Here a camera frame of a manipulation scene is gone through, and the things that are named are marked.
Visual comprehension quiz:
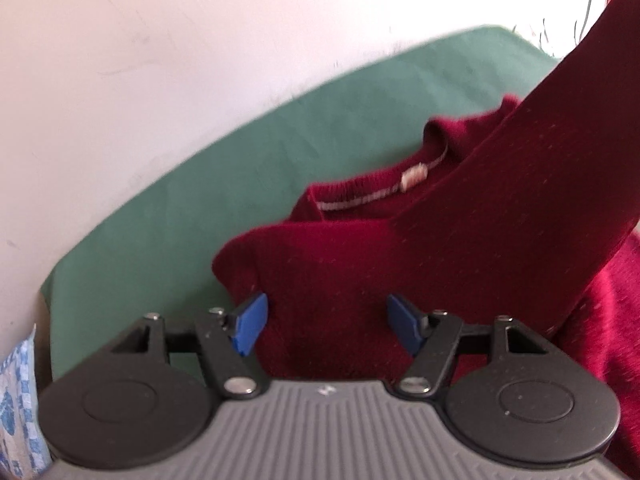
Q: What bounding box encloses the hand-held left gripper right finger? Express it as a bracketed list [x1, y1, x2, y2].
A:
[386, 294, 552, 401]

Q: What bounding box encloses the dark red knitted sweater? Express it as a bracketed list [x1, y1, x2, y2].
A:
[212, 0, 640, 480]

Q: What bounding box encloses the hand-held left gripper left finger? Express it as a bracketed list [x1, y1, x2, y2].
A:
[109, 292, 269, 401]

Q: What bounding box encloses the green table cloth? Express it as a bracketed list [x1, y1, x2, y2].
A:
[40, 25, 562, 382]

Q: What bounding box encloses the blue white patterned cloth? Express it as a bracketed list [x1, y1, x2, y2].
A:
[0, 325, 52, 480]

